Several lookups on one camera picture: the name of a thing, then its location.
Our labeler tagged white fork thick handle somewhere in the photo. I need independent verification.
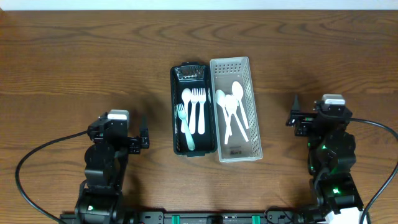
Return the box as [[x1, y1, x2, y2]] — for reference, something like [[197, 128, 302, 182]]
[[177, 103, 195, 151]]

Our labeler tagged white fork thin handle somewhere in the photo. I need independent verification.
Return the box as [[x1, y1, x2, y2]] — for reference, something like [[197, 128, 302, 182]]
[[189, 88, 199, 134]]

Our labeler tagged white plastic spoon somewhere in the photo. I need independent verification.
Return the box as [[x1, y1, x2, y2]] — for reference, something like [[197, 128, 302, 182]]
[[232, 81, 249, 129], [224, 116, 231, 145], [216, 90, 228, 122], [224, 95, 249, 142]]

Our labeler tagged white fork straight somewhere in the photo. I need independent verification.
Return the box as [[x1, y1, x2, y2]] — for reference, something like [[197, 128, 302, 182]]
[[198, 88, 206, 134]]

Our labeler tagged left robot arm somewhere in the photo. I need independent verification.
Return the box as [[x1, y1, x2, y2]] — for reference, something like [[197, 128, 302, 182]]
[[75, 110, 150, 224]]

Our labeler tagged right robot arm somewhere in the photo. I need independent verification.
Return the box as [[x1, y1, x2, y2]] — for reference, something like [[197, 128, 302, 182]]
[[286, 94, 363, 223]]

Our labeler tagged dark green plastic basket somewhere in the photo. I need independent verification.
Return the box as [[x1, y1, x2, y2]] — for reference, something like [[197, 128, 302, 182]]
[[170, 62, 218, 157]]

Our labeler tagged clear white plastic basket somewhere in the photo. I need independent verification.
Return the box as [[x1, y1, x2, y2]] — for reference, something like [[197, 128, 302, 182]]
[[210, 57, 262, 162]]

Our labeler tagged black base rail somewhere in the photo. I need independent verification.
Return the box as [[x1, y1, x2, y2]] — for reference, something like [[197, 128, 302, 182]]
[[58, 210, 312, 224]]

